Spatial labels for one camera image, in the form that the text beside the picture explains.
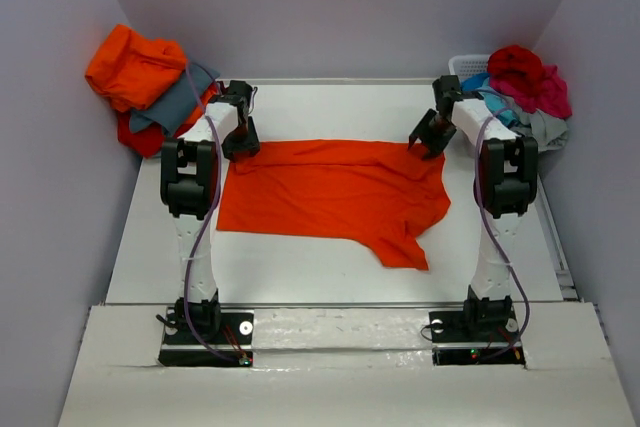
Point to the grey-blue folded shirt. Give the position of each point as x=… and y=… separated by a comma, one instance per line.
x=173, y=108

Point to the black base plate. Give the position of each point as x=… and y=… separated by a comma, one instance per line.
x=455, y=345
x=230, y=347

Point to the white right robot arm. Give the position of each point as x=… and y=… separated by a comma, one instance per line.
x=505, y=185

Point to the magenta shirt in basket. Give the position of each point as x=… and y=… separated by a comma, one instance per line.
x=552, y=98

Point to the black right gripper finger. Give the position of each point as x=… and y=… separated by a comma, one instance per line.
x=423, y=131
x=434, y=148

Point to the grey shirt in basket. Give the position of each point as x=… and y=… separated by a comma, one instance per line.
x=550, y=133

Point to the orange t shirt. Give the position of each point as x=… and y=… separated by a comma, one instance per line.
x=381, y=195

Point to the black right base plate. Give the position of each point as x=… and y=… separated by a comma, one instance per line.
x=455, y=345

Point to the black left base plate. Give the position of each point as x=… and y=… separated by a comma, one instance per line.
x=230, y=347

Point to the teal shirt in basket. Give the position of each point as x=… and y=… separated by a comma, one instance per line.
x=495, y=102

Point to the red folded shirt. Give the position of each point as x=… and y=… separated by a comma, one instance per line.
x=149, y=141

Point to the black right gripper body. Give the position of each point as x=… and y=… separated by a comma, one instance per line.
x=440, y=127

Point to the red shirt in basket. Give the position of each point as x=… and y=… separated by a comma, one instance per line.
x=519, y=67

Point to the orange folded shirt on pile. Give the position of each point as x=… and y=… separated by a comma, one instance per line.
x=131, y=71

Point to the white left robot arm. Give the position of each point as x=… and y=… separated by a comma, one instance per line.
x=190, y=187

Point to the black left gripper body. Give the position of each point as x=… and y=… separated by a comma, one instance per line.
x=242, y=140

